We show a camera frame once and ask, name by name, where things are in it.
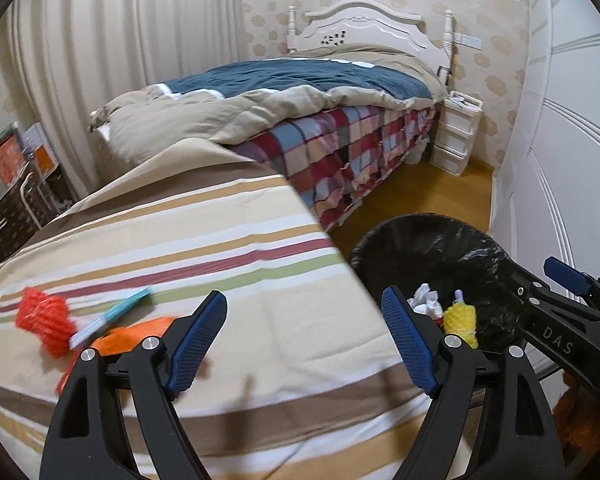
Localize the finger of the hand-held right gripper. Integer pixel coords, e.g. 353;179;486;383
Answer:
497;256;593;328
542;256;600;318

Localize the orange foam fruit net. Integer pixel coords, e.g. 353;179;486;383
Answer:
15;287;78;358

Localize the cream curtain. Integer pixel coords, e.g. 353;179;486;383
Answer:
7;0;246;196

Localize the white wardrobe door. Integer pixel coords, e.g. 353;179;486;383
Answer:
490;0;600;291

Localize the plaid bed sheet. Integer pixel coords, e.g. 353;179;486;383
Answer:
235;102;438;233

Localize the white plastic drawer unit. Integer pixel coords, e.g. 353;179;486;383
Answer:
429;91;482;177

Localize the white plastic bucket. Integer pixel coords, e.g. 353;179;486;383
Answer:
405;137;428;166

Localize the white wooden bed frame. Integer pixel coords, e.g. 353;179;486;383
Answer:
286;0;456;68

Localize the orange paper bag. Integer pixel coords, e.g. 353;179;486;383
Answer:
55;315;181;396

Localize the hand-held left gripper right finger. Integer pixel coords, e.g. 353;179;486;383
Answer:
380;285;566;480

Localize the person's orange fleece clothing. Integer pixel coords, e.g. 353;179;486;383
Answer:
552;372;600;456

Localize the black trash bin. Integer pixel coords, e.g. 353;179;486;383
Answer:
349;214;556;386

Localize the small white orange cardboard box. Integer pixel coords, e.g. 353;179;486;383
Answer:
22;122;61;176

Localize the white tissue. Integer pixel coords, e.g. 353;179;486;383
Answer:
407;282;443;318

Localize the striped tablecloth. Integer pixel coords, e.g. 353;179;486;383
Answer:
0;137;476;480

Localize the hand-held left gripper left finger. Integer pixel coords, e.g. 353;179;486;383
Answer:
39;290;229;480

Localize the beige and blue duvet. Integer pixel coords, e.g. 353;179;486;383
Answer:
89;45;446;166

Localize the yellow foam fruit net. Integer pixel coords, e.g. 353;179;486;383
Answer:
442;300;480;350

